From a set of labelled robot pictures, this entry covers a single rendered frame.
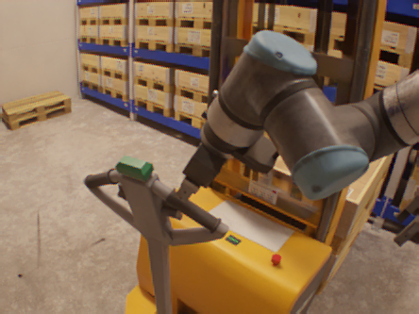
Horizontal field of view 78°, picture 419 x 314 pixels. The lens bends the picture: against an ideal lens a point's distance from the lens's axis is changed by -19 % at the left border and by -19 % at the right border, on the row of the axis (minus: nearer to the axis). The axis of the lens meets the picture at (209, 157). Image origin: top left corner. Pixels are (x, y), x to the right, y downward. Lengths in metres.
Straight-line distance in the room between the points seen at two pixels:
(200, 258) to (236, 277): 0.18
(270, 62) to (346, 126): 0.11
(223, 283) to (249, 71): 1.00
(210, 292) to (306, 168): 1.04
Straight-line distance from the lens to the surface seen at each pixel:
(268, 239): 1.31
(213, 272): 1.28
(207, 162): 0.48
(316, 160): 0.34
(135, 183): 0.71
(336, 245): 1.64
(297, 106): 0.35
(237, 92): 0.41
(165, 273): 0.98
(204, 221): 0.69
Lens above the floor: 1.74
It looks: 27 degrees down
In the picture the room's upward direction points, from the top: 3 degrees clockwise
